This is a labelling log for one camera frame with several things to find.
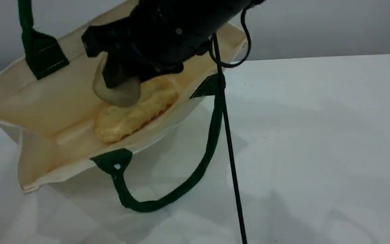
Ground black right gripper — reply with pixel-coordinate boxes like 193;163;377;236
82;7;216;89

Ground long ridged orange bread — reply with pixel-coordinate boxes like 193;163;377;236
94;76;178;143

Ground white canvas bag green handles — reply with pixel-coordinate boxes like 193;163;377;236
0;0;248;213

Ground black cable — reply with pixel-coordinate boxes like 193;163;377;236
208;5;252;244

